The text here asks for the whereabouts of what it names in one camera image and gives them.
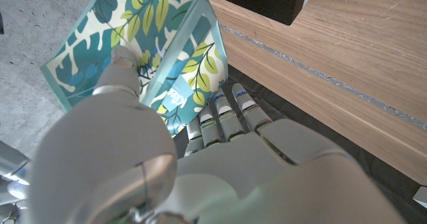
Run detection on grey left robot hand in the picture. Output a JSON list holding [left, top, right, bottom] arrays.
[[28, 45, 406, 224]]

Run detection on teal leaf print tissue box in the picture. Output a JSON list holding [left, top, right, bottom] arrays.
[[39, 0, 230, 139]]

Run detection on black and white block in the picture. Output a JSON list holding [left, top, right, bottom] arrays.
[[197, 0, 321, 27]]

